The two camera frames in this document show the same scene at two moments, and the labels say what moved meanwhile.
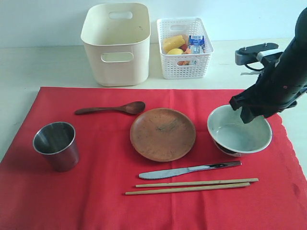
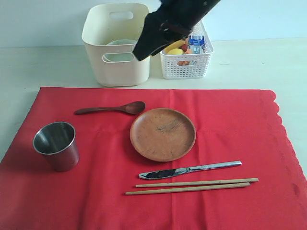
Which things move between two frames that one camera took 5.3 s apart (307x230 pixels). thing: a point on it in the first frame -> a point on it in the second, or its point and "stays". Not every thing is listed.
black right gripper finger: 248,113 -> 168,41
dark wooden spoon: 131,108 stays
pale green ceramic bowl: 232,137 -> 122,57
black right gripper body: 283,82 -> 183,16
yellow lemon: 175,51 stays
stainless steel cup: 57,141 stays
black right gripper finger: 241,99 -> 153,36
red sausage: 183,47 stays
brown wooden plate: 162,134 stays
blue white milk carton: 196,45 stays
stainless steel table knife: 168,173 stays
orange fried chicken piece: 187,51 stays
